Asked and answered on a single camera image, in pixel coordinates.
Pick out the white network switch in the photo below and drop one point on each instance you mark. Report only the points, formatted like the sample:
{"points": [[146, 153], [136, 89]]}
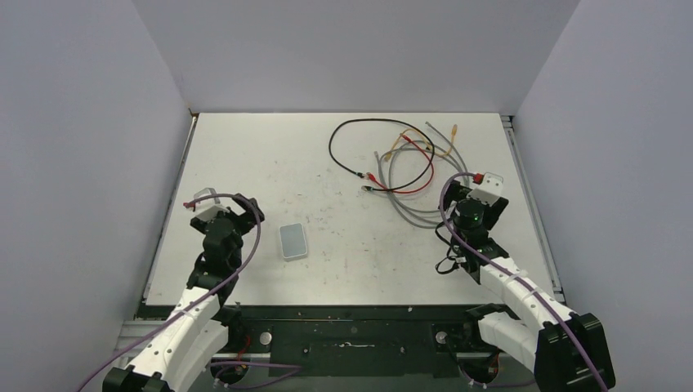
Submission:
{"points": [[293, 241]]}

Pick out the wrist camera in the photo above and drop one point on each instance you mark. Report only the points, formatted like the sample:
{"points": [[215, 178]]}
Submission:
{"points": [[207, 204], [488, 188]]}

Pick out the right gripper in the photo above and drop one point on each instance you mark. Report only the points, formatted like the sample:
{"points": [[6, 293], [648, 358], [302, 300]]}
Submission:
{"points": [[454, 192]]}

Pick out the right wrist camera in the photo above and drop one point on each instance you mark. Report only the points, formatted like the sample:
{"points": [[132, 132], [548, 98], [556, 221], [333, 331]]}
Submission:
{"points": [[488, 188]]}

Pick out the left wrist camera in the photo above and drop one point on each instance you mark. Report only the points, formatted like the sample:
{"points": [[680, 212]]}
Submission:
{"points": [[207, 204]]}

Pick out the aluminium rail frame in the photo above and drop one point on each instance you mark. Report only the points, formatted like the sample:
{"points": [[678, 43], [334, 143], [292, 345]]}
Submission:
{"points": [[186, 332]]}

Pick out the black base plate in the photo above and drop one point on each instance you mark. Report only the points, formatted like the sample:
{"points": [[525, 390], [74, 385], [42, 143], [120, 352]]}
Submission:
{"points": [[363, 341]]}

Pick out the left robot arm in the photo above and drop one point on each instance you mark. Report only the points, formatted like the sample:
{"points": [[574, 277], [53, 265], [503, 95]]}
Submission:
{"points": [[212, 280]]}

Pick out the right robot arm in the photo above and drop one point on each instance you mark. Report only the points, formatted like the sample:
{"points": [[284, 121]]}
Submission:
{"points": [[565, 351]]}

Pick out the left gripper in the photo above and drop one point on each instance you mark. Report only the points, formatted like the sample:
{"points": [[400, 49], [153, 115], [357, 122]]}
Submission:
{"points": [[247, 220]]}

